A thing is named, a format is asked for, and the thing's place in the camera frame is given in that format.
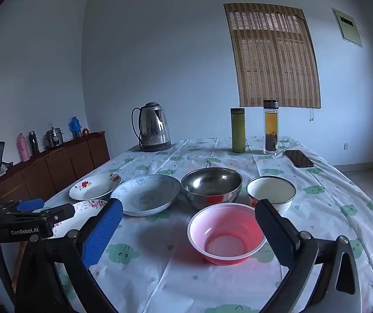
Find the red flower plate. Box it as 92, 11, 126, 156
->
69, 173, 122, 201

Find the pink plastic bowl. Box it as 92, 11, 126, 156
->
187, 203, 268, 266

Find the glass tea bottle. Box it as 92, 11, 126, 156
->
263, 99, 280, 156

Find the blue patterned plate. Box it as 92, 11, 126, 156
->
110, 174, 181, 217

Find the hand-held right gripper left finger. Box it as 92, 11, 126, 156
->
14, 199, 124, 313

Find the steel electric kettle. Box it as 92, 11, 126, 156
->
132, 102, 171, 147

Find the bamboo window blind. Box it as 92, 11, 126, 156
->
223, 3, 322, 109

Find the green thermos flask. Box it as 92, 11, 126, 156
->
230, 107, 246, 153

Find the black thermos bottle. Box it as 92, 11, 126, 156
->
28, 131, 40, 156

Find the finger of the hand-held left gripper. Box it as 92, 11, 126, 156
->
0, 198, 45, 214
33, 203, 75, 232

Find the brown wooden sideboard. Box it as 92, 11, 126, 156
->
0, 131, 110, 203

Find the white enamel bowl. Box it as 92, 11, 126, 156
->
246, 176, 297, 216

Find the pink thermos bottle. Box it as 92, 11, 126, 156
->
17, 133, 31, 162

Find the stainless steel bowl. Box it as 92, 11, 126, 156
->
181, 167, 243, 210

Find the pink flower plate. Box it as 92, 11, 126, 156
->
32, 199, 110, 240

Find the silver rice cooker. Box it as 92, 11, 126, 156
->
45, 127, 65, 149

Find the black kettle base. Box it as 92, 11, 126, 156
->
139, 141, 173, 152

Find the blue water bottle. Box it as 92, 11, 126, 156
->
69, 116, 83, 139

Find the black smartphone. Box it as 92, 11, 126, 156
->
284, 149, 315, 169

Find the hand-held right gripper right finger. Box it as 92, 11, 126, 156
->
254, 198, 364, 313

